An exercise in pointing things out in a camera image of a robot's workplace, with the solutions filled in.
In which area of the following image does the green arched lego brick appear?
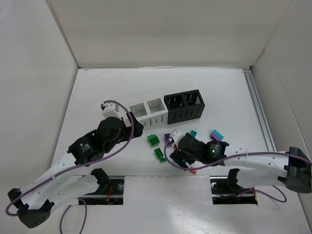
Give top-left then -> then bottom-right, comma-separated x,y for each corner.
147,135 -> 160,147

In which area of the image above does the lavender lego brick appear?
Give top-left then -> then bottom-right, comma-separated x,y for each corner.
210,130 -> 224,141

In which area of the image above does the green square lego brick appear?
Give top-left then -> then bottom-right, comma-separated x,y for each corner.
154,148 -> 164,159

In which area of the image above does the purple lego brick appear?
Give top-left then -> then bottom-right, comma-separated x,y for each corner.
164,133 -> 170,142

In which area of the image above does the teal lego brick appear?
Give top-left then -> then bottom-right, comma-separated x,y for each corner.
190,131 -> 197,137

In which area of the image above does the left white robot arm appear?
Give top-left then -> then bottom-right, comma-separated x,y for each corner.
8,112 -> 144,229

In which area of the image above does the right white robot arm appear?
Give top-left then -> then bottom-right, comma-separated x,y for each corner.
166,130 -> 312,194

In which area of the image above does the white two-bin container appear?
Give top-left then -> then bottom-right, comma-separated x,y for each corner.
129,98 -> 168,129

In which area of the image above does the black two-bin container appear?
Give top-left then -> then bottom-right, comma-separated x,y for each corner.
164,89 -> 205,124

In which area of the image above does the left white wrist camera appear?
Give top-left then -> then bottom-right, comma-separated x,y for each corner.
101,102 -> 121,119

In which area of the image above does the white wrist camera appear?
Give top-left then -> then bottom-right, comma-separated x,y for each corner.
170,129 -> 185,146
101,102 -> 121,119

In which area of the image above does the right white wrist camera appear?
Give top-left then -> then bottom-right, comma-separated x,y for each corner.
170,129 -> 185,146

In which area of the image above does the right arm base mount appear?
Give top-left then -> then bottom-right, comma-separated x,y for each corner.
210,169 -> 258,205

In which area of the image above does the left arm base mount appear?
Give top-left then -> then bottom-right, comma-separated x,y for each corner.
81,169 -> 125,206

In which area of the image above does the aluminium rail right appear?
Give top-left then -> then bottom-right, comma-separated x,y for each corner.
243,68 -> 276,151

